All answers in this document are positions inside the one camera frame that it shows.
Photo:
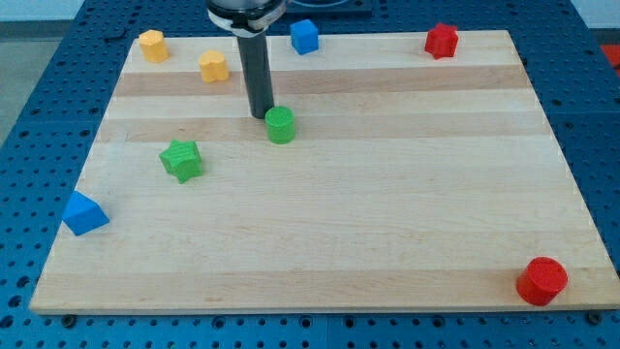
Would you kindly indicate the green cylinder block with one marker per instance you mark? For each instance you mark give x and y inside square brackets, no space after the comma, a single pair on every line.
[280,125]

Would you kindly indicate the light wooden board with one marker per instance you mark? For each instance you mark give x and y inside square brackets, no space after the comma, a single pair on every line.
[413,184]

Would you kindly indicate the green star block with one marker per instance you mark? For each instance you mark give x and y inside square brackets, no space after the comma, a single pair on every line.
[182,160]

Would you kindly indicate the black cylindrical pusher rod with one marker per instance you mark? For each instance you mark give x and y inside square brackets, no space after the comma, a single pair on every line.
[256,71]

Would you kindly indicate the blue cube block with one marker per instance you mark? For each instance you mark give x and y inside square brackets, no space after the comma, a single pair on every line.
[304,36]

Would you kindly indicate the yellow heart block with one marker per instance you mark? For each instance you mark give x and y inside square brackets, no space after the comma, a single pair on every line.
[213,66]

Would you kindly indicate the red star block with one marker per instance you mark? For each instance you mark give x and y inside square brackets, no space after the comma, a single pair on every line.
[441,41]

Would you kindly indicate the yellow hexagon block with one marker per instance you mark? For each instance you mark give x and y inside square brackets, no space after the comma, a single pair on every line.
[153,46]

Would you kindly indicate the blue triangular block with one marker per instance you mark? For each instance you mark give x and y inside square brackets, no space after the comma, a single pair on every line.
[83,215]

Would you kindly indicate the red cylinder block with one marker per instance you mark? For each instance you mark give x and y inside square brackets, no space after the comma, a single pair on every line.
[541,281]

